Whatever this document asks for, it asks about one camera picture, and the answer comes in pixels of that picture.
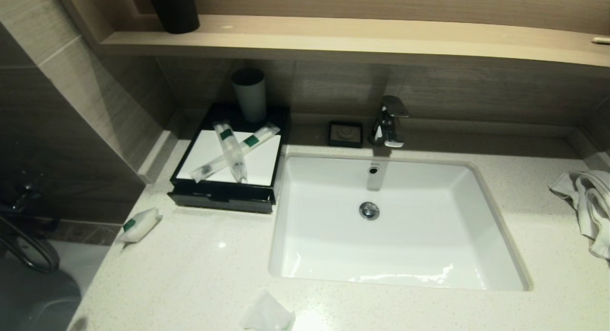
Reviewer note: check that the black tray with toiletry packets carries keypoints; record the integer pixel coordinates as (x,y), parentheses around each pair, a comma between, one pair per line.
(219,204)

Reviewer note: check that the puffy white sachet green label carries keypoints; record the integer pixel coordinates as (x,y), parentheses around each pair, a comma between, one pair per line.
(140,223)

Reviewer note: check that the black amenity drawer box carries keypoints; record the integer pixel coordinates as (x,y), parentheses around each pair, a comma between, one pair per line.
(276,114)

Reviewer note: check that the black square soap dish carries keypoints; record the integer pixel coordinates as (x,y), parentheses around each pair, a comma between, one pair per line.
(345,134)

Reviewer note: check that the clear toothbrush packet green label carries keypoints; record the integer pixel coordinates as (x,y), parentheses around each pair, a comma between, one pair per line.
(230,149)
(257,136)

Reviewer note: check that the grey cup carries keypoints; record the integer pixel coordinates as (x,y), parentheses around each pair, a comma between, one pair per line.
(250,99)

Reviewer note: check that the chrome drain stopper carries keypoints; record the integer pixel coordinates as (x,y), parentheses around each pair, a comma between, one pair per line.
(369,211)

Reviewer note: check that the chrome faucet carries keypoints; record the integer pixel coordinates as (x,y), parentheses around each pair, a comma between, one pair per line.
(388,126)

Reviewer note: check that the white ceramic sink basin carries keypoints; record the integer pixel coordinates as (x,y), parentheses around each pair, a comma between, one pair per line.
(405,245)

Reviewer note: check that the light wooden shelf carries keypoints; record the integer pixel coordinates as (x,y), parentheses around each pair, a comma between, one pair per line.
(381,37)

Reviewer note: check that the crumpled white plastic wrapper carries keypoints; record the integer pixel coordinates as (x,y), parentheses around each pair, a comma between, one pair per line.
(267,314)

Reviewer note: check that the black cylinder container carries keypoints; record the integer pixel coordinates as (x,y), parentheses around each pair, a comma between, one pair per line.
(174,9)

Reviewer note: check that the white towel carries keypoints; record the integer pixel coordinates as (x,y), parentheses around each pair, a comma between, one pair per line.
(591,202)

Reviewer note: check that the small white shelf item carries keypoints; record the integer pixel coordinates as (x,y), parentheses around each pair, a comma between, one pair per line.
(601,40)

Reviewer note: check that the chrome wall valve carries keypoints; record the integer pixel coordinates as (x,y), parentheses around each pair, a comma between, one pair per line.
(21,197)

